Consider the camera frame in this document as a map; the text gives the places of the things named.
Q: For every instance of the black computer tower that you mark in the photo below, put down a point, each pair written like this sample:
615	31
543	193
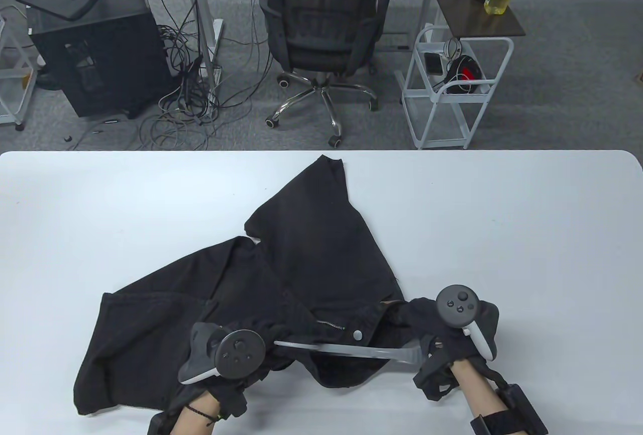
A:
115	63

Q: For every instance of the white metal trolley cart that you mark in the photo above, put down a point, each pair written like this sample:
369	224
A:
464	98

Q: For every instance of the person's right forearm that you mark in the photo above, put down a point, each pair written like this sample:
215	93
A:
477	395

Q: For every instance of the person's left hand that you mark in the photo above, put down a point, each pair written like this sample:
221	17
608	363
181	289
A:
281	349

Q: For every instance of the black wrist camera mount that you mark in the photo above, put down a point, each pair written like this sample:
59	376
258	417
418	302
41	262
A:
161	422
522	410

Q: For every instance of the person's right hand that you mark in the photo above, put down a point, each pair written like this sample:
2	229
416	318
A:
422	319

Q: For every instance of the person's left forearm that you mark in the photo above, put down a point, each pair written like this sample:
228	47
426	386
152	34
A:
196	420

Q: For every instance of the grey plastic hanger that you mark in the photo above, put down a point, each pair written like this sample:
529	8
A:
351	350

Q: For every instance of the white metal rack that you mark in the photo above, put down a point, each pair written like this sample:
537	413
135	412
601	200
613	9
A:
22	98

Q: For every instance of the dark grey hand controller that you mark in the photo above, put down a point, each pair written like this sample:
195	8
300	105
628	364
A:
238	354
457	304

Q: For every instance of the black phone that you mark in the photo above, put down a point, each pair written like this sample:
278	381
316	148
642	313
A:
433	62

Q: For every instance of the dark brown side table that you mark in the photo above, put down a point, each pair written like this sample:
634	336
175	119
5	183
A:
467	8

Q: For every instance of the black and red device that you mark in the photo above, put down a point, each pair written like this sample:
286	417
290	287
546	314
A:
464	73

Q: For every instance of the black mesh office chair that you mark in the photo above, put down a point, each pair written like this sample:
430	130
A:
321	13

